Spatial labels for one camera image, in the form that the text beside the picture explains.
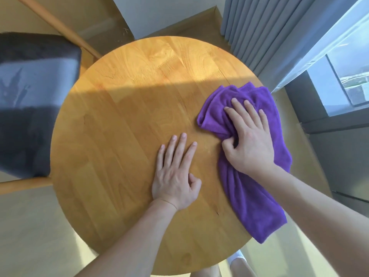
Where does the person's leg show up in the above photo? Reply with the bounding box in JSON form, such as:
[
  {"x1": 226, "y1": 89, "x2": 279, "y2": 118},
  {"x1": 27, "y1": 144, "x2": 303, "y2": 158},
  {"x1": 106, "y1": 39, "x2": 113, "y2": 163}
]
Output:
[
  {"x1": 190, "y1": 264, "x2": 223, "y2": 277},
  {"x1": 230, "y1": 258, "x2": 259, "y2": 277}
]

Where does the purple microfibre cloth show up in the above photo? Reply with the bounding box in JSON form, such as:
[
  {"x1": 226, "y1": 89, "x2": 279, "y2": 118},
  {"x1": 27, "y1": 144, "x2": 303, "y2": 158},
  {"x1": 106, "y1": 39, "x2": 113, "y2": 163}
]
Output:
[{"x1": 197, "y1": 81, "x2": 293, "y2": 244}]

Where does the person's left leg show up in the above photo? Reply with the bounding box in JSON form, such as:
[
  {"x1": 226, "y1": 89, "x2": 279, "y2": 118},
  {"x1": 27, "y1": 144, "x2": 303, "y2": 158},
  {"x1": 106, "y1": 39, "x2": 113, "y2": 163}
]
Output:
[{"x1": 190, "y1": 264, "x2": 223, "y2": 277}]

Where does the wooden chair with black seat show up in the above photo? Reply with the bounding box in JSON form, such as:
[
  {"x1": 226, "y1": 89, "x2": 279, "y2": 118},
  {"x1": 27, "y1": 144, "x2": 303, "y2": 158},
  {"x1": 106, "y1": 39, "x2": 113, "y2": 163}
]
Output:
[{"x1": 0, "y1": 0, "x2": 102, "y2": 196}]

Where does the person's right white sock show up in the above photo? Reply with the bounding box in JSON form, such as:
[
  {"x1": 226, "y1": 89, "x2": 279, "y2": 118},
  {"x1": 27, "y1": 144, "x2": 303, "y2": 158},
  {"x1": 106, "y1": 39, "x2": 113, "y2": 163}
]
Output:
[{"x1": 227, "y1": 249, "x2": 248, "y2": 264}]

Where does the person's left hand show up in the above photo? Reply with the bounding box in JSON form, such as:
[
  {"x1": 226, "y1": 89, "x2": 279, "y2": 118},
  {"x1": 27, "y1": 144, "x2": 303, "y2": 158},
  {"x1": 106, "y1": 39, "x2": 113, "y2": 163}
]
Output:
[{"x1": 151, "y1": 133, "x2": 202, "y2": 211}]

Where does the grey pleated curtain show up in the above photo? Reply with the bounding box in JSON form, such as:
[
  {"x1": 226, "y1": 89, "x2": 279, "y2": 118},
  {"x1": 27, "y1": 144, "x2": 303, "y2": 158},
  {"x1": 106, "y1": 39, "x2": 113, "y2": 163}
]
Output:
[{"x1": 220, "y1": 0, "x2": 361, "y2": 94}]

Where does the large glass window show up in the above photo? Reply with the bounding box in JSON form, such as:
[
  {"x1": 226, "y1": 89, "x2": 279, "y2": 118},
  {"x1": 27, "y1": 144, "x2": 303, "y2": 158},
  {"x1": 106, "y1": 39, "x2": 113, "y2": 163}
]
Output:
[{"x1": 284, "y1": 23, "x2": 369, "y2": 202}]

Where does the person's right hand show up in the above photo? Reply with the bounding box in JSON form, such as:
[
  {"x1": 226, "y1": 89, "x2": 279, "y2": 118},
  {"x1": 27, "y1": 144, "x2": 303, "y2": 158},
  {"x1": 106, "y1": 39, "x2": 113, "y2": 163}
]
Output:
[{"x1": 221, "y1": 98, "x2": 276, "y2": 176}]

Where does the person's right forearm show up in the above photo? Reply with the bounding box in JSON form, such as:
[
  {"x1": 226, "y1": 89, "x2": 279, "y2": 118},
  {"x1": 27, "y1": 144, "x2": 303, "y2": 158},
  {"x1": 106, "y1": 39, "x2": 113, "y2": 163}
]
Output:
[{"x1": 253, "y1": 163, "x2": 369, "y2": 277}]

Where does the round wooden table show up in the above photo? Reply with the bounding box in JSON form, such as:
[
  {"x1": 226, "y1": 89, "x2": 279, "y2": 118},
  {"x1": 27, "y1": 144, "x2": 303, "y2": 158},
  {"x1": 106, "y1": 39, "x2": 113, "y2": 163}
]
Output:
[{"x1": 49, "y1": 36, "x2": 279, "y2": 277}]

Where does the person's right leg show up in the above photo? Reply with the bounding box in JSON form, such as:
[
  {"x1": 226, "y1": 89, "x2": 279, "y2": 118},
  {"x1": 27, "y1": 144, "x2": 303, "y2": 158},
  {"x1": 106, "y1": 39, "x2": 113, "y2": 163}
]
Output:
[{"x1": 230, "y1": 258, "x2": 259, "y2": 277}]

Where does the person's left forearm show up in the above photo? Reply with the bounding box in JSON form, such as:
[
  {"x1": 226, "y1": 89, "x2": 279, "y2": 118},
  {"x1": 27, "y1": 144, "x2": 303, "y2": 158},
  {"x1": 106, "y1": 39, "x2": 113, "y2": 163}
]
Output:
[{"x1": 73, "y1": 199, "x2": 178, "y2": 277}]

